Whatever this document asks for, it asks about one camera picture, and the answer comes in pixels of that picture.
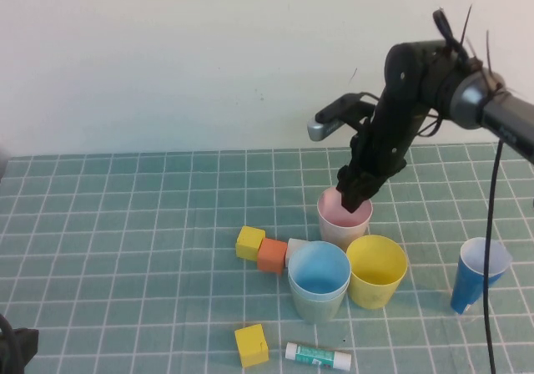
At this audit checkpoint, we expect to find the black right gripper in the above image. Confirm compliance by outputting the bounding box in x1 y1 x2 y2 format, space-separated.
335 97 423 216

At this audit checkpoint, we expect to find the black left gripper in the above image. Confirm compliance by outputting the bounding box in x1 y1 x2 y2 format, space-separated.
0 326 40 374

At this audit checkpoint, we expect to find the pink plastic cup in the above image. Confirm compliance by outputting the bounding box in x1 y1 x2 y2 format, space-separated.
316 185 373 252

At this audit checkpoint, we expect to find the yellow plastic cup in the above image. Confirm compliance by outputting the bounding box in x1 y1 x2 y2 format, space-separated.
345 234 408 310

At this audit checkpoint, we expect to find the light blue plastic cup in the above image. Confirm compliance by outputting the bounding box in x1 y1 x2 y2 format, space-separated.
287 240 351 304

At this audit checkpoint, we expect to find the white block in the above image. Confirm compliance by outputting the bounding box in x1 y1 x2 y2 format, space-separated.
285 237 310 266

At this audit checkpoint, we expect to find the orange wooden block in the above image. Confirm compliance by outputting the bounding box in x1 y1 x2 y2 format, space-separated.
256 238 289 275

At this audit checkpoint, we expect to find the yellow wooden cube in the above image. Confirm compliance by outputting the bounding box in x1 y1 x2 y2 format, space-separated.
235 225 266 262
233 322 269 368

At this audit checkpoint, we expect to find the green plastic cup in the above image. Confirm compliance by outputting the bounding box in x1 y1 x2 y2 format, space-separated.
290 280 347 324

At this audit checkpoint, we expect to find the green checked tablecloth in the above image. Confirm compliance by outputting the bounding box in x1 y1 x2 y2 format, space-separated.
0 140 534 374

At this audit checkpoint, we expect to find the dark blue paper cone cup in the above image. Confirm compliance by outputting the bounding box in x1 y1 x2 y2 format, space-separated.
449 235 512 315

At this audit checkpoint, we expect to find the white green glue stick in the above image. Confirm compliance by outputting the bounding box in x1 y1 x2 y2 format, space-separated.
284 341 352 370

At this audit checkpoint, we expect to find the black zip tie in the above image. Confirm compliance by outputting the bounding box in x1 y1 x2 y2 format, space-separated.
460 1 475 46
485 29 495 77

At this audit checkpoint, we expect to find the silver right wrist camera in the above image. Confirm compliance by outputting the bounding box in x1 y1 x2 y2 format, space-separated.
306 93 377 143

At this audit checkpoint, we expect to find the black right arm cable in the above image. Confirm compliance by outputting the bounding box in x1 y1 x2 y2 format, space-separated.
482 138 505 374

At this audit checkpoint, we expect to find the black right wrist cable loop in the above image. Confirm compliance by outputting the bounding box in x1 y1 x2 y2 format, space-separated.
431 8 471 64

